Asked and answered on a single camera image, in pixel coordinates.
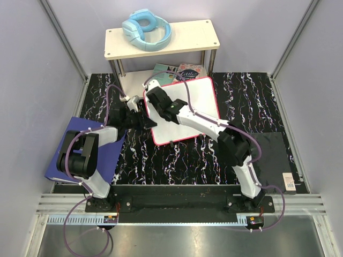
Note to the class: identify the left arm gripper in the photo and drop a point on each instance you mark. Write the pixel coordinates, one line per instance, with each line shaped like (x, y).
(143, 122)

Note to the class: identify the pink framed whiteboard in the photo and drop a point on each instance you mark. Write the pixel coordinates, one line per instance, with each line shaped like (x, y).
(203, 100)

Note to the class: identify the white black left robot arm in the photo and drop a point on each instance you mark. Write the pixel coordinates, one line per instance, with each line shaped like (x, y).
(108, 132)

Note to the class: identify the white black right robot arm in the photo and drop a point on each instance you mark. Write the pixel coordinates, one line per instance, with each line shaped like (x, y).
(236, 148)

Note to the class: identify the teal book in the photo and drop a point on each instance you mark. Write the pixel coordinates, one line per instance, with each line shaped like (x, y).
(161, 76)

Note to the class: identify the Little Women book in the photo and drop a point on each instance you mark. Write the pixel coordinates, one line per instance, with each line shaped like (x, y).
(191, 71)

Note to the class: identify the blue folder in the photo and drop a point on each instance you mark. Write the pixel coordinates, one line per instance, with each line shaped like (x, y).
(84, 159)

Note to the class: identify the white two-tier shelf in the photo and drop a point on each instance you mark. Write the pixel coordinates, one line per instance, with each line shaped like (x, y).
(187, 36)

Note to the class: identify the light blue headphones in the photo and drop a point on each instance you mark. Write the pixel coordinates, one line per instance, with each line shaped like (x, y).
(144, 21)

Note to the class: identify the black slab with label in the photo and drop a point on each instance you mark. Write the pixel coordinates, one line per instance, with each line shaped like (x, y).
(273, 162)

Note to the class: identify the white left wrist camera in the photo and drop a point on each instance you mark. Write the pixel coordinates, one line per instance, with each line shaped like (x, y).
(132, 103)

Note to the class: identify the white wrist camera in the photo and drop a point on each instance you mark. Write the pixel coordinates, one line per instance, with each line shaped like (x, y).
(132, 103)
(151, 84)

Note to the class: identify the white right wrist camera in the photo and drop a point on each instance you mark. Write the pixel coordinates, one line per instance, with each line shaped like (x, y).
(151, 84)

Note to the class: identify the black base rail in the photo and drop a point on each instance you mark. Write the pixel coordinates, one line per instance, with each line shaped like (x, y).
(130, 198)

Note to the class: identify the grey cable duct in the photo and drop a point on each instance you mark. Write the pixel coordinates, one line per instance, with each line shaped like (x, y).
(82, 220)

